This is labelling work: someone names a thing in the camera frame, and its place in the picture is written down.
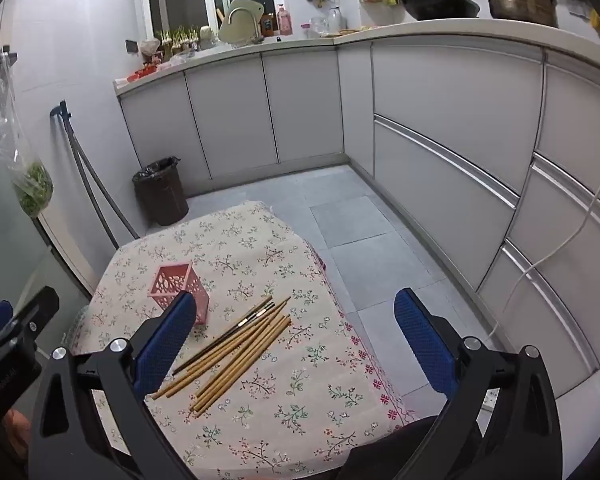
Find white power cable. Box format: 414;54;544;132
489;147;600;342

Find group of bamboo chopsticks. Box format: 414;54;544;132
151;296;293;417

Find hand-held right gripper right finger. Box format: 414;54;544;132
393;287;565;480

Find person's left hand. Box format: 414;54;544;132
1;406;32;462

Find white kitchen cabinets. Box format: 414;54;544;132
117;35;600;403

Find grey mop pole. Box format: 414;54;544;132
67;112;142;241
60;110;121;252

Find white kitchen countertop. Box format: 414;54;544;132
112;19;600;97

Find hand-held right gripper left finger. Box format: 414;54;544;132
27;290;198;480

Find frosted glass door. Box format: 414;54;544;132
0;5;108;321

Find dark chopstick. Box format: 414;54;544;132
177;302;277;373
172;295;274;376

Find brown trash bin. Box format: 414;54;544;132
132;156;190;227

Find pale green cutting board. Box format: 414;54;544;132
218;0;266;44

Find plastic bag of greens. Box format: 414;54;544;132
0;50;55;219

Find pink perforated utensil holder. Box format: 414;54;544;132
150;261;210;327

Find steel faucet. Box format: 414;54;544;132
228;7;265;45

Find floral tablecloth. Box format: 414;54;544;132
62;201;422;480

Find green sprouting plants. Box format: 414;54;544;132
156;24;202;55

